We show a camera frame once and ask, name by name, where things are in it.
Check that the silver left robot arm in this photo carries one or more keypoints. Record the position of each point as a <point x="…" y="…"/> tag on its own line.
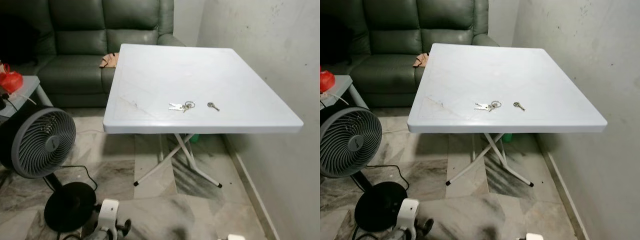
<point x="402" y="234"/>
<point x="102" y="234"/>

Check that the grey floor fan black base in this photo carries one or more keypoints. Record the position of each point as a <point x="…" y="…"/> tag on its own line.
<point x="42" y="142"/>
<point x="350" y="142"/>

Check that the red plastic bag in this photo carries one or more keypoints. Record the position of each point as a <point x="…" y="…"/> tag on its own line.
<point x="10" y="81"/>
<point x="326" y="81"/>

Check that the grey side table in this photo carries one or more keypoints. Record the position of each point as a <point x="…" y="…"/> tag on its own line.
<point x="27" y="87"/>
<point x="342" y="85"/>

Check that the dark green leather sofa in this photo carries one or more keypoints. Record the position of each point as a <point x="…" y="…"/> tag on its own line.
<point x="75" y="45"/>
<point x="390" y="45"/>

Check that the single key with dark head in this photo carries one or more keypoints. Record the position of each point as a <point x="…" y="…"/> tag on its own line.
<point x="212" y="105"/>
<point x="517" y="105"/>

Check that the brown crumpled paper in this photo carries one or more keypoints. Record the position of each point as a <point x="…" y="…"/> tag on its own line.
<point x="109" y="61"/>
<point x="420" y="61"/>

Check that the green object under table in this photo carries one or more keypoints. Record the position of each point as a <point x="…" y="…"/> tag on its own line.
<point x="200" y="137"/>
<point x="507" y="137"/>

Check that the white folding plastic table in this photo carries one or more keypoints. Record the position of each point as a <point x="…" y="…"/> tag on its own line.
<point x="190" y="80"/>
<point x="500" y="80"/>

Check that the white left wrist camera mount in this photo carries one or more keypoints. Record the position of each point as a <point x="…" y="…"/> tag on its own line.
<point x="108" y="212"/>
<point x="409" y="211"/>

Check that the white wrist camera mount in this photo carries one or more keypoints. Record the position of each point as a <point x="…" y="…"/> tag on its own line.
<point x="409" y="211"/>
<point x="534" y="236"/>
<point x="108" y="212"/>
<point x="236" y="237"/>

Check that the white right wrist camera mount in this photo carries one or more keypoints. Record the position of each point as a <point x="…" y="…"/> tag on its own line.
<point x="534" y="236"/>
<point x="236" y="237"/>

